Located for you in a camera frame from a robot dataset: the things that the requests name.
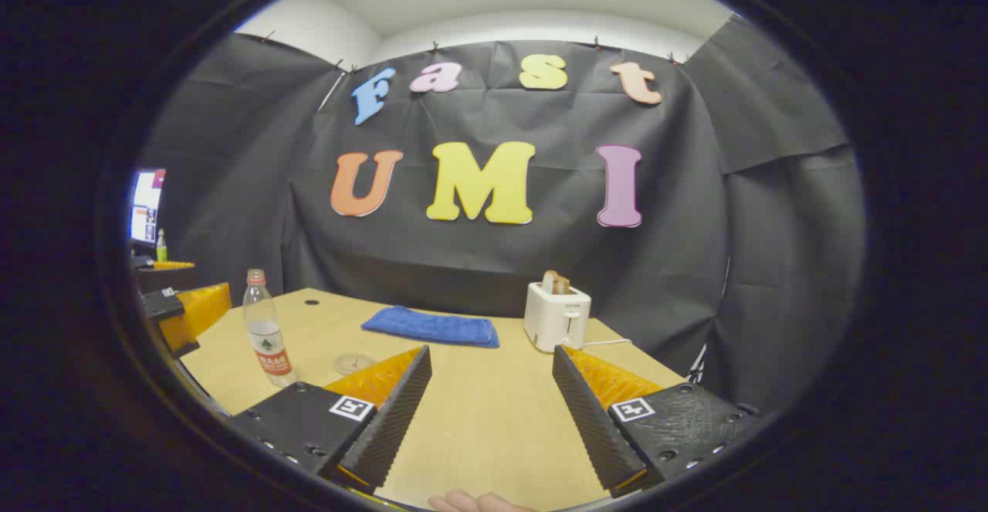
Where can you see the clear plastic water bottle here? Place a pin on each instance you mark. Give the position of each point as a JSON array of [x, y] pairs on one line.
[[266, 334]]

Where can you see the round brown coaster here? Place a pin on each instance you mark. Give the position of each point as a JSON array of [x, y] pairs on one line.
[[353, 363]]

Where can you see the bread slice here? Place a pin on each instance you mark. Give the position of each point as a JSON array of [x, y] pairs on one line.
[[556, 283]]

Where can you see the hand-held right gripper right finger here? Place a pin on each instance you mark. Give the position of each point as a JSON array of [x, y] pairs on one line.
[[594, 427]]

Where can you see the folded blue towel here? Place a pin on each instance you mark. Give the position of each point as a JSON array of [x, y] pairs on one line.
[[432, 327]]

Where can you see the green drink bottle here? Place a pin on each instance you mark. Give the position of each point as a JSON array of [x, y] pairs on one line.
[[161, 248]]

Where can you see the black backdrop cloth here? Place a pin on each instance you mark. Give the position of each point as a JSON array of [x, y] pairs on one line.
[[502, 265]]

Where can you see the computer monitor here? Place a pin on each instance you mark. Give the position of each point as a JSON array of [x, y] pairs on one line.
[[147, 203]]

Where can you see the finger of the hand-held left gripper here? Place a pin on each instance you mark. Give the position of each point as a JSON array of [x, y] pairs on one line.
[[197, 313], [171, 276]]

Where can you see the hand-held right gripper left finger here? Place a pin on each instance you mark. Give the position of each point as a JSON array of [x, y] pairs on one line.
[[390, 427]]

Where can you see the white toaster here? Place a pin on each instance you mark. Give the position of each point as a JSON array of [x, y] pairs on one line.
[[552, 319]]

